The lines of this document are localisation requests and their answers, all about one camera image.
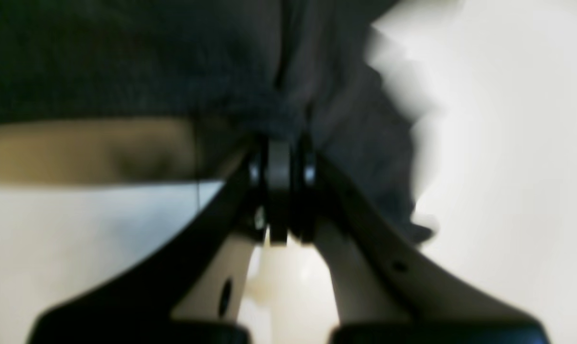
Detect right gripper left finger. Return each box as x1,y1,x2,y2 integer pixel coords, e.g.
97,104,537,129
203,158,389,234
28,143,267,344

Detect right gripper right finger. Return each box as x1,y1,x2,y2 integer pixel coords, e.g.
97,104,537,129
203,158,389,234
290,139,549,344

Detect black t-shirt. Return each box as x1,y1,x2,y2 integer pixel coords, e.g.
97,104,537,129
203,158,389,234
0,0,433,244

